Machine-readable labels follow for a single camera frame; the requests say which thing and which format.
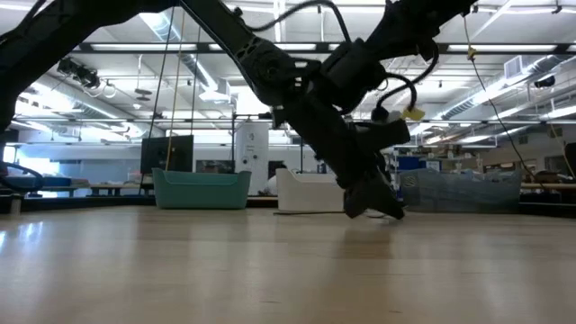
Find yellow cable tag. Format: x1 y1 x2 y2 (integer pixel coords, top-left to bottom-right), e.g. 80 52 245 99
401 106 427 122

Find black overhead crossbar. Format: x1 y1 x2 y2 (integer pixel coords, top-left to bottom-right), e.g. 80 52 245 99
71 41 576 56

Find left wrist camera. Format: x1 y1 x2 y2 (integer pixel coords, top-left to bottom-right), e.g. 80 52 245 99
357 117 411 153

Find dark metal fork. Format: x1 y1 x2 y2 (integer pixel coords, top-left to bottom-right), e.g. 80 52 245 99
273 207 397 221

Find silver ventilation duct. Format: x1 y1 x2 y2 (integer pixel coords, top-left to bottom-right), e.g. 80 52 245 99
134 11 220 91
438 53 576 121

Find thin black crossbar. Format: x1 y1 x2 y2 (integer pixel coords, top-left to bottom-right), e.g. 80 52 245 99
13 116 576 126

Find curved black tube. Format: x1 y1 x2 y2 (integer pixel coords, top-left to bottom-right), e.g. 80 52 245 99
0 160 46 194

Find white cabinet with round ports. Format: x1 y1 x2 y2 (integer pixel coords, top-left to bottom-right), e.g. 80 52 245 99
234 120 271 195

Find teal plastic bin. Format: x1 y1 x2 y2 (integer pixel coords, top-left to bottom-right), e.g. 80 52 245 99
151 167 253 211

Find blue storage crates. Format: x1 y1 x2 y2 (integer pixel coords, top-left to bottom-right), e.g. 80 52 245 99
395 155 428 175

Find wooden workbench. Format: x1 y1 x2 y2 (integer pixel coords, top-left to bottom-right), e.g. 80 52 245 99
0 177 140 199
521 179 576 193

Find black monitor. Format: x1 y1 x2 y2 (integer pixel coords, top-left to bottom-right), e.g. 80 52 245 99
139 134 195 176

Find grey plastic bin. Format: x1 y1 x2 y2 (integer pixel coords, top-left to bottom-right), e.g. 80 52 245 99
399 167 523 214

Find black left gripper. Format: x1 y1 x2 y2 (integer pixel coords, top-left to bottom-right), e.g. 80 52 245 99
279 95 406 221

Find hanging black cable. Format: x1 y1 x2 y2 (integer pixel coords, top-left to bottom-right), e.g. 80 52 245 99
189 24 203 136
139 6 176 190

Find hanging yellow cable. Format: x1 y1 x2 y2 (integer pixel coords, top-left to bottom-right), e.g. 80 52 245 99
164 8 185 173

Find white plastic bin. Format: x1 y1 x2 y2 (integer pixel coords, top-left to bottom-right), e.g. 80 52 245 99
275 168 347 213

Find black stand frame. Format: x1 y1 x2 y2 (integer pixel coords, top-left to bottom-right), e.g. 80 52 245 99
230 112 306 176

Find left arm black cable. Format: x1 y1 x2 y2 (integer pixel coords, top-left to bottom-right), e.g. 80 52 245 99
231 0 441 122

